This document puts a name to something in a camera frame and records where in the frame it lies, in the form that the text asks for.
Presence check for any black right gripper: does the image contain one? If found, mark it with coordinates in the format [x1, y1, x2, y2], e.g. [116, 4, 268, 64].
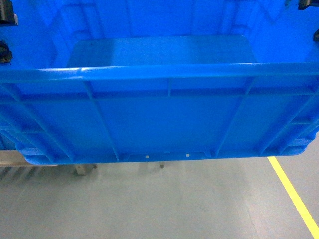
[298, 0, 319, 43]

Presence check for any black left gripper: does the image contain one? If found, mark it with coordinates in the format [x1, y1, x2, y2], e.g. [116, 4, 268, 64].
[0, 0, 18, 64]

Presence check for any blue plastic crate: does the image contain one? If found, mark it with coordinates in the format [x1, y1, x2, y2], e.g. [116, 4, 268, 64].
[0, 0, 319, 165]

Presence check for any metal roller shelf rail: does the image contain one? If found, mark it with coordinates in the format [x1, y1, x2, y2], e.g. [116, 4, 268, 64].
[0, 150, 98, 176]

